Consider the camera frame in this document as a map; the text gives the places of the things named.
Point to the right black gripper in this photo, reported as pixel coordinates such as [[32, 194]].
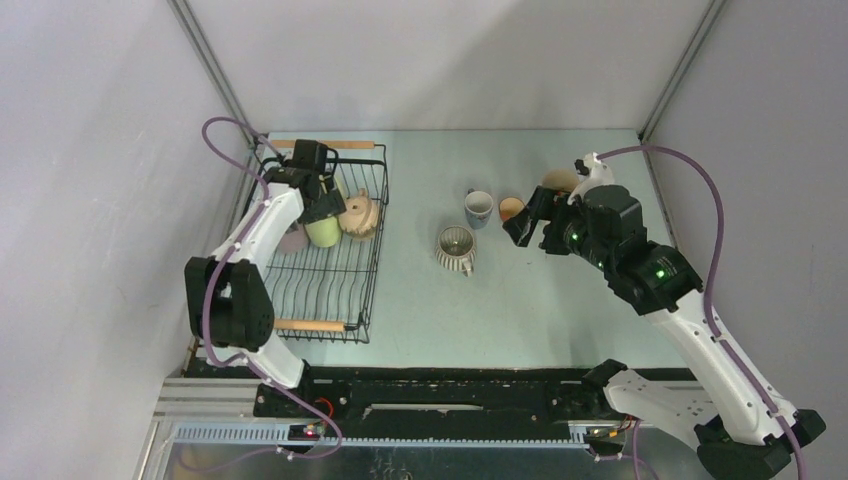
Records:
[[544, 204]]

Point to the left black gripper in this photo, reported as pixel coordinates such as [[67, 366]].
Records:
[[330, 202]]

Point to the small orange cup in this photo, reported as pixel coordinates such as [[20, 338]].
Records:
[[509, 207]]

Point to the light green cup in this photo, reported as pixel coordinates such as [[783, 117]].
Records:
[[324, 233]]

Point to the grey-blue small cup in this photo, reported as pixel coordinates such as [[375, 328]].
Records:
[[478, 207]]

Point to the seashell coral print mug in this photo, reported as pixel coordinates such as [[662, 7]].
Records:
[[561, 180]]

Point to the white ribbed mug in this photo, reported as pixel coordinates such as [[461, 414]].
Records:
[[456, 250]]

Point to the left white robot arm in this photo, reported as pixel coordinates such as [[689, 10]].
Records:
[[229, 306]]

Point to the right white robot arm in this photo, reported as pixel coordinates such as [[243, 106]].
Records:
[[742, 428]]

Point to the peach teapot-shaped cup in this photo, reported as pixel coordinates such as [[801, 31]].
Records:
[[361, 217]]

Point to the mauve cup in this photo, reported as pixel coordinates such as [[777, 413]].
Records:
[[294, 240]]

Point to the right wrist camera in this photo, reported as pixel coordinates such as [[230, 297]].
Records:
[[594, 173]]

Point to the black wire dish rack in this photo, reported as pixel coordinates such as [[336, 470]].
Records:
[[327, 294]]

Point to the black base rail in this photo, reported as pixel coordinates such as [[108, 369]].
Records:
[[455, 405]]

